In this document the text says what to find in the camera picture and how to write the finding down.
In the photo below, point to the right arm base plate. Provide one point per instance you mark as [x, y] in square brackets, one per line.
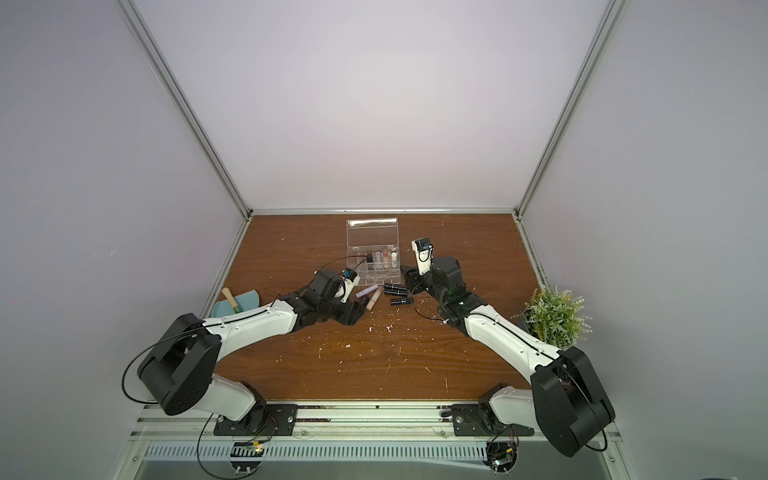
[473, 420]

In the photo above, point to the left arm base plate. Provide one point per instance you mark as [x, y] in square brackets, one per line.
[262, 420]

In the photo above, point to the aluminium front rail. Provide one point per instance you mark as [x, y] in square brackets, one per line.
[327, 420]

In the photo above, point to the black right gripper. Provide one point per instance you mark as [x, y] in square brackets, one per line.
[414, 278]

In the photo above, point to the clear acrylic lipstick organizer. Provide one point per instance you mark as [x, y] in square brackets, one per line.
[366, 236]

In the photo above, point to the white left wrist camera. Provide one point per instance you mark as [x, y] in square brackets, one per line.
[350, 279]

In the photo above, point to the beige lipstick tube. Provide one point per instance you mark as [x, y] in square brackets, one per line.
[374, 298]

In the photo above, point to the black gold lipstick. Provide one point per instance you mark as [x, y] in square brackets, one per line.
[396, 292]
[395, 286]

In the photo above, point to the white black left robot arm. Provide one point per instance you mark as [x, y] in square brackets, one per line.
[179, 370]

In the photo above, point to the green rake wooden handle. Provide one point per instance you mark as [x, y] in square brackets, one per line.
[231, 299]

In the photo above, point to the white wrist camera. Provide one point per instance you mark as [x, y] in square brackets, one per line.
[423, 250]
[350, 279]

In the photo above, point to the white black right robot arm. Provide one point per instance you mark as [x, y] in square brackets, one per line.
[566, 401]

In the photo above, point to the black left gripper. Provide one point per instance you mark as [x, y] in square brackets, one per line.
[351, 314]

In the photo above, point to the green potted plant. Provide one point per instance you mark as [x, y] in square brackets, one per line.
[557, 317]

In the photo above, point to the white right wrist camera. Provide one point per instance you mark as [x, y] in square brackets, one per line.
[423, 250]

